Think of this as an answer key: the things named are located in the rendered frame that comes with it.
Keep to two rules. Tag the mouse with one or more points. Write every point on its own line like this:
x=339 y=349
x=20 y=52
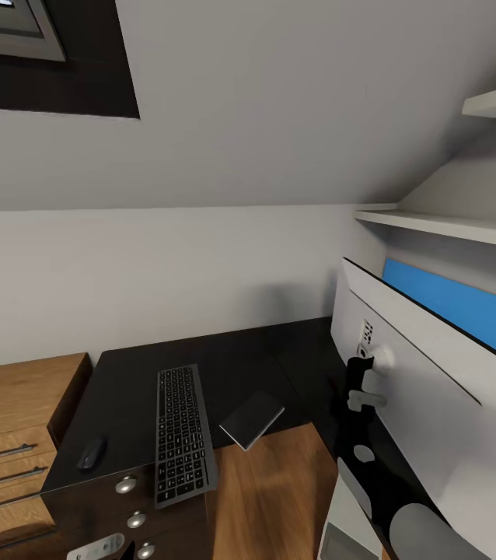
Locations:
x=89 y=457

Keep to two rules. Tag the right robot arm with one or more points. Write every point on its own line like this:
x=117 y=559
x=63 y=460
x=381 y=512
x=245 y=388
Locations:
x=413 y=530

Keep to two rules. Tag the notebook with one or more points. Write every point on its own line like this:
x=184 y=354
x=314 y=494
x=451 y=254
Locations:
x=247 y=424

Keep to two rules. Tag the monitor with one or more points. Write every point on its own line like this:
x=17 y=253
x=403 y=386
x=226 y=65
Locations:
x=440 y=386

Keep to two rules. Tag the bookcase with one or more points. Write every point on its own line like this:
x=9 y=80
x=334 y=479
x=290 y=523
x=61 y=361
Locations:
x=450 y=225

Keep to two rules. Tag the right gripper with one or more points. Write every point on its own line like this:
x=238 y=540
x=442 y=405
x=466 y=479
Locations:
x=339 y=408

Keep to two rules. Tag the desktop computer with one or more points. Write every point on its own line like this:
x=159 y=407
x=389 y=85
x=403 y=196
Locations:
x=347 y=534

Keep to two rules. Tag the keyboard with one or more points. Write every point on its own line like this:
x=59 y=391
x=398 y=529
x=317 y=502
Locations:
x=184 y=457

